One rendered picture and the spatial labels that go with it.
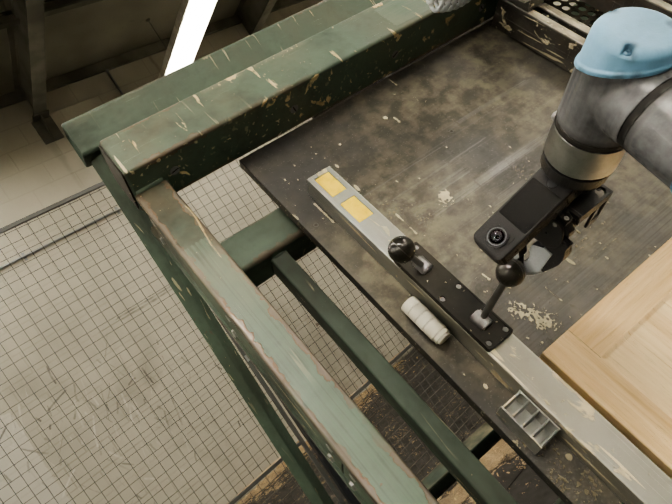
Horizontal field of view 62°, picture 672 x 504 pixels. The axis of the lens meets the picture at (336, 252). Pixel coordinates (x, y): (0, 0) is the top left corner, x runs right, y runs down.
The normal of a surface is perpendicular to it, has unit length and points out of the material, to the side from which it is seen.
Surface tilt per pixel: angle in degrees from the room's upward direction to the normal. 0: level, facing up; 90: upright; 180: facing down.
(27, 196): 90
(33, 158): 90
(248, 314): 59
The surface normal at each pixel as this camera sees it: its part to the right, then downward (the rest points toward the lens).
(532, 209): -0.44, -0.26
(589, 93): -0.85, 0.43
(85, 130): 0.30, -0.16
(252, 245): -0.02, -0.57
